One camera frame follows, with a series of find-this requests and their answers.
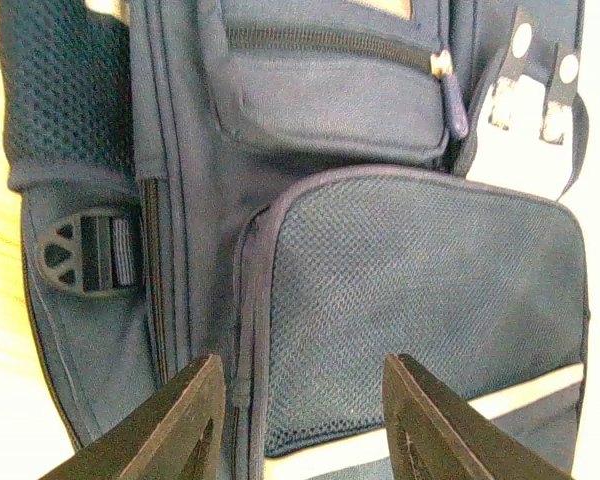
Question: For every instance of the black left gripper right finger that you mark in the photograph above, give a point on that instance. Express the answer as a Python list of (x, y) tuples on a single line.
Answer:
[(433, 433)]

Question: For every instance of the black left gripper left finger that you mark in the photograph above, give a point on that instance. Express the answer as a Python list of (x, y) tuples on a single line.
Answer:
[(175, 434)]

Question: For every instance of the navy blue student backpack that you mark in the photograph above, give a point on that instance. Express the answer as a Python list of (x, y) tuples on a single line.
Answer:
[(302, 188)]

